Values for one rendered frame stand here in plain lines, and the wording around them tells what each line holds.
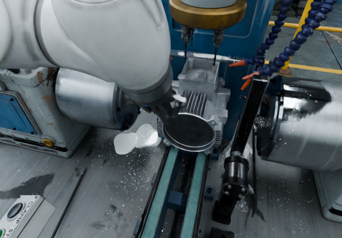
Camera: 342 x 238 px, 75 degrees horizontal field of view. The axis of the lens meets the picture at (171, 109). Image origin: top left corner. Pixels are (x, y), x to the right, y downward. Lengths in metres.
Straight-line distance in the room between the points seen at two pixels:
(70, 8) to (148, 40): 0.07
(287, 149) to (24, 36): 0.57
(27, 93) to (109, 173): 0.37
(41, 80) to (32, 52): 0.44
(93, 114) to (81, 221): 0.32
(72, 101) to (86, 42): 0.49
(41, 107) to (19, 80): 0.10
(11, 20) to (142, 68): 0.14
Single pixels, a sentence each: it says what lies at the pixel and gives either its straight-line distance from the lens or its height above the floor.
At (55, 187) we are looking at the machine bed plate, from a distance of 0.88.
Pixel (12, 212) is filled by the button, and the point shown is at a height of 1.07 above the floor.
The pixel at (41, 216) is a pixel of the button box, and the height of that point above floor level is 1.05.
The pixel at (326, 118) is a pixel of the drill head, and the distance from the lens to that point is 0.63.
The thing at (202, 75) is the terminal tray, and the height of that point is 1.14.
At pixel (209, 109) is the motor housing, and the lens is 0.63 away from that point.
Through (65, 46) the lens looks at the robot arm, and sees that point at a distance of 0.26.
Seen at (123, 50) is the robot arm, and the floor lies 1.40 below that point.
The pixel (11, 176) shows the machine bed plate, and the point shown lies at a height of 0.80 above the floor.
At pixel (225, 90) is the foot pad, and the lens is 0.71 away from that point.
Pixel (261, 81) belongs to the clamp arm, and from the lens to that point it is 0.47.
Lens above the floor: 1.50
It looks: 42 degrees down
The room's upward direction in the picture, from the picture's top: straight up
